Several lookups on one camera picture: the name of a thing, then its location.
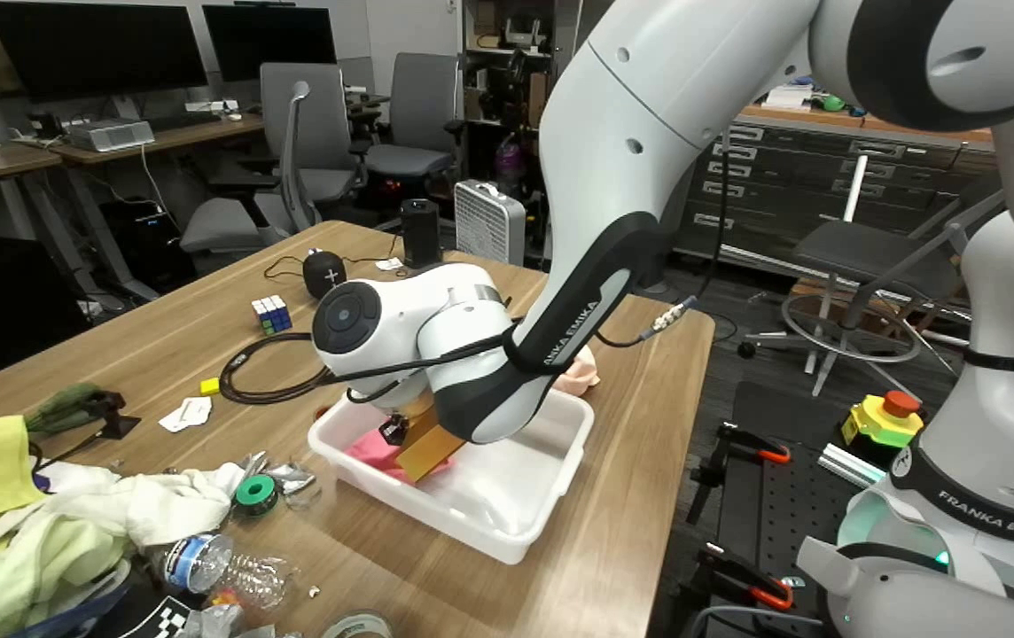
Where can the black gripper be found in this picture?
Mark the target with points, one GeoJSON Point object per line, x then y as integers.
{"type": "Point", "coordinates": [393, 425]}

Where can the pink cloth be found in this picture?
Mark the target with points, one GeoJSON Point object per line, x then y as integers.
{"type": "Point", "coordinates": [372, 452]}

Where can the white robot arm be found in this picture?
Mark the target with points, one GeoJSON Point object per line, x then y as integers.
{"type": "Point", "coordinates": [930, 548]}

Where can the white box fan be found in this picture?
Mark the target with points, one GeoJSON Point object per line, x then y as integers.
{"type": "Point", "coordinates": [488, 222]}

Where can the white plastic bin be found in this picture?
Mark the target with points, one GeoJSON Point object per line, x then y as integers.
{"type": "Point", "coordinates": [489, 496]}

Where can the green tape roll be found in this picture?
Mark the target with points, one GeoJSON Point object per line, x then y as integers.
{"type": "Point", "coordinates": [256, 492]}

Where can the rubiks cube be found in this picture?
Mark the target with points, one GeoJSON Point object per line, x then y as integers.
{"type": "Point", "coordinates": [270, 312]}

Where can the black round speaker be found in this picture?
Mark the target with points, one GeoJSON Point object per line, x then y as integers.
{"type": "Point", "coordinates": [323, 270]}

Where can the white paper scrap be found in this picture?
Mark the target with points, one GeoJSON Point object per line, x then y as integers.
{"type": "Point", "coordinates": [188, 412]}

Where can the black cylinder speaker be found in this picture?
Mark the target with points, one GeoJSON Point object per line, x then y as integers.
{"type": "Point", "coordinates": [418, 225]}

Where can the clear plastic water bottle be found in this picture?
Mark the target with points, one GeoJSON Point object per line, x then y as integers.
{"type": "Point", "coordinates": [196, 564]}

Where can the grey office chair left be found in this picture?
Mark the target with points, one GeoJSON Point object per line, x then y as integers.
{"type": "Point", "coordinates": [309, 137]}

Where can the grey office chair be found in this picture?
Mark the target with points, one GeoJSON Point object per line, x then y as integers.
{"type": "Point", "coordinates": [418, 118]}
{"type": "Point", "coordinates": [309, 137]}

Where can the grey office chair right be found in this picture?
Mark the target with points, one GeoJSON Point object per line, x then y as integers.
{"type": "Point", "coordinates": [418, 118]}

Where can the white crumpled cloth pile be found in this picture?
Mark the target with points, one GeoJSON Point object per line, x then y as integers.
{"type": "Point", "coordinates": [66, 544]}

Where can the green black tool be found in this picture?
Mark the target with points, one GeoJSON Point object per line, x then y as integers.
{"type": "Point", "coordinates": [81, 406]}

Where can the black orange clamp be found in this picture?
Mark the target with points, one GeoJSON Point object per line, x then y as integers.
{"type": "Point", "coordinates": [730, 442]}

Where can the black monitor right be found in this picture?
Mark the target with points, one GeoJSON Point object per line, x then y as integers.
{"type": "Point", "coordinates": [268, 32]}

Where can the black monitor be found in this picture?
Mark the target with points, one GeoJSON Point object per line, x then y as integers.
{"type": "Point", "coordinates": [99, 48]}
{"type": "Point", "coordinates": [268, 32]}

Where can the black drawer cabinet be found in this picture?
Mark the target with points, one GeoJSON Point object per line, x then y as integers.
{"type": "Point", "coordinates": [771, 183]}

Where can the black drafting stool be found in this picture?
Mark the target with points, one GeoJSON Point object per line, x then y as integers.
{"type": "Point", "coordinates": [874, 289]}

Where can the red yellow emergency stop button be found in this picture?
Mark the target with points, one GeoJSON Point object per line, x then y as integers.
{"type": "Point", "coordinates": [882, 419]}

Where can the black monitor left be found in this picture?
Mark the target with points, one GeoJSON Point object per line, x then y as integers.
{"type": "Point", "coordinates": [99, 48]}

